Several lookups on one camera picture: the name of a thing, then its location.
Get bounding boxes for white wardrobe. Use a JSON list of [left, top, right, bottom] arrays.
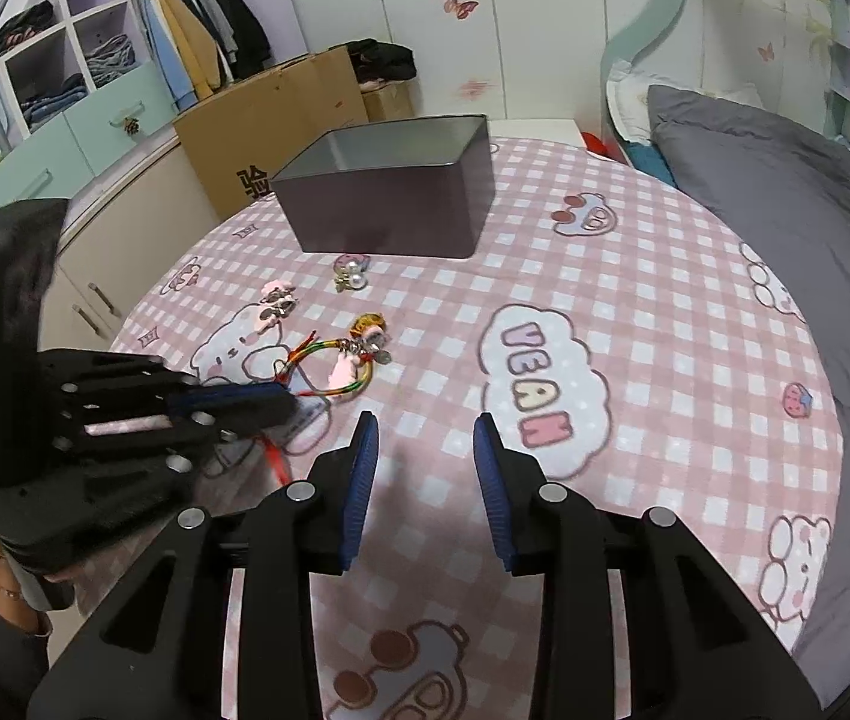
[[297, 0, 688, 128]]

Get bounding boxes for pink checked tablecloth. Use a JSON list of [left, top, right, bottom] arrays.
[[91, 136, 846, 720]]

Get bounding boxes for grey metal tin box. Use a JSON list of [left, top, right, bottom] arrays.
[[267, 114, 492, 257]]

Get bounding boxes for small cardboard box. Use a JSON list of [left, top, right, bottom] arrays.
[[361, 79, 415, 122]]

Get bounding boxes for pink bear charm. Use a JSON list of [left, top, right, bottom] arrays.
[[256, 281, 302, 331]]

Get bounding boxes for white pillow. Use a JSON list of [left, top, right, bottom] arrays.
[[605, 71, 763, 143]]

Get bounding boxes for silver pink charm trinket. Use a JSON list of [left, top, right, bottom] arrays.
[[333, 253, 372, 292]]

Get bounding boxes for teal bed sheet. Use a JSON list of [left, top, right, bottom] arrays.
[[623, 141, 677, 188]]

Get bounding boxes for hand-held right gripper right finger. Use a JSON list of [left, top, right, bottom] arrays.
[[473, 412, 823, 720]]

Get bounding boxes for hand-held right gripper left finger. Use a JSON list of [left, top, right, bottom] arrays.
[[27, 411, 379, 720]]

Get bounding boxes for red stool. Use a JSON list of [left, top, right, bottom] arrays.
[[581, 131, 630, 164]]

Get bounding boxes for green drawer cabinet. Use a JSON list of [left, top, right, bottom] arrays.
[[0, 60, 178, 222]]

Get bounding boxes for grey duvet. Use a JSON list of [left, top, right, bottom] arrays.
[[645, 82, 850, 691]]

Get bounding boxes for dark folded clothes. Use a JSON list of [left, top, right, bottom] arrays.
[[0, 1, 57, 53]]

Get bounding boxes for light blue hanging shirt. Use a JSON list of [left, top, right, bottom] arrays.
[[132, 0, 199, 112]]

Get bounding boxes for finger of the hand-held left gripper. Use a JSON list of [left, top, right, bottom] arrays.
[[38, 349, 298, 416], [83, 409, 301, 470]]

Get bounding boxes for yellow hanging garment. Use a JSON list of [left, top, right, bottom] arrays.
[[151, 0, 225, 100]]

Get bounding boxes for black bag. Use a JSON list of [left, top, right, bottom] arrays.
[[346, 37, 418, 83]]

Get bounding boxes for grey folded jeans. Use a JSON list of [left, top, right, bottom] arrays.
[[86, 34, 135, 87]]

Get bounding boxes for teal bunk bed frame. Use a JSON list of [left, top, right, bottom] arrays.
[[597, 0, 850, 166]]

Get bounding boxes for multicoloured braided bracelet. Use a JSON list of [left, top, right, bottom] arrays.
[[273, 315, 394, 398]]

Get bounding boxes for large cardboard box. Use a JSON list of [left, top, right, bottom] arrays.
[[172, 45, 370, 218]]

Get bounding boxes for white board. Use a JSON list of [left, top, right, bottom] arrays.
[[485, 118, 583, 143]]

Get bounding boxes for blue folded jeans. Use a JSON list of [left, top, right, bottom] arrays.
[[20, 75, 88, 128]]

